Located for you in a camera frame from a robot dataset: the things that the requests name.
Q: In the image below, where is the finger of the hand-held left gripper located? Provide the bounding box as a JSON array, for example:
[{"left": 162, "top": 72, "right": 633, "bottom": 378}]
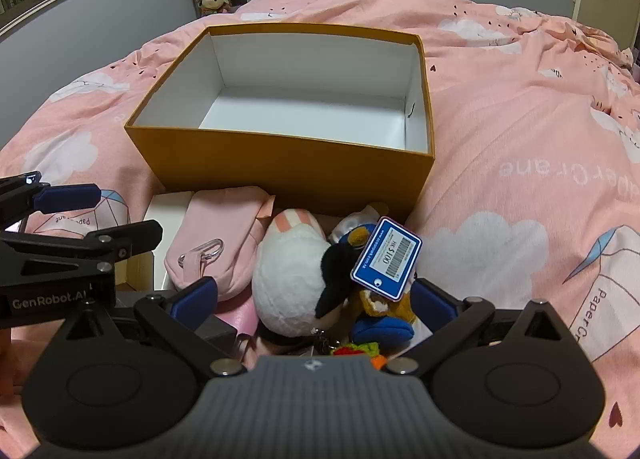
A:
[
  {"left": 0, "top": 172, "right": 102, "bottom": 230},
  {"left": 80, "top": 220, "right": 164, "bottom": 265}
]

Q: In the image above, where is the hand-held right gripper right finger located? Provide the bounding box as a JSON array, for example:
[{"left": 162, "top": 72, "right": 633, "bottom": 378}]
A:
[{"left": 385, "top": 278, "right": 576, "bottom": 376}]

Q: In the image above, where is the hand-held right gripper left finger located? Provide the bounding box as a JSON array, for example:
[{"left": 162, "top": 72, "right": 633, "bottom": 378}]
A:
[{"left": 50, "top": 276, "right": 248, "bottom": 377}]

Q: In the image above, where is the white box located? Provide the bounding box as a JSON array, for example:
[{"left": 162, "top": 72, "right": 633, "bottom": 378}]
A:
[{"left": 125, "top": 192, "right": 196, "bottom": 290}]

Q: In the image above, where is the orange cardboard box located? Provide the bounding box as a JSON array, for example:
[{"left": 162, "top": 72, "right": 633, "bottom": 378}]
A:
[{"left": 123, "top": 23, "right": 436, "bottom": 225}]

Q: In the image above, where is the blue and yellow plush toy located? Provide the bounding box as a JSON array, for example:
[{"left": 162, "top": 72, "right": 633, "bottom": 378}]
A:
[{"left": 327, "top": 204, "right": 418, "bottom": 342}]

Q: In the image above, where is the blue price tag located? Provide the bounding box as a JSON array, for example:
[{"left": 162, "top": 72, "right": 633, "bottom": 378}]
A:
[{"left": 350, "top": 216, "right": 423, "bottom": 301}]

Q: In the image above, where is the pink pouch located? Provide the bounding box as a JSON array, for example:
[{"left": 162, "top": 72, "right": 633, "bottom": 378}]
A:
[{"left": 164, "top": 185, "right": 277, "bottom": 301}]

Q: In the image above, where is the white and black plush toy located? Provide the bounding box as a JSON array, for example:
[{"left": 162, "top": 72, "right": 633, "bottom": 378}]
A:
[{"left": 251, "top": 208, "right": 361, "bottom": 340}]

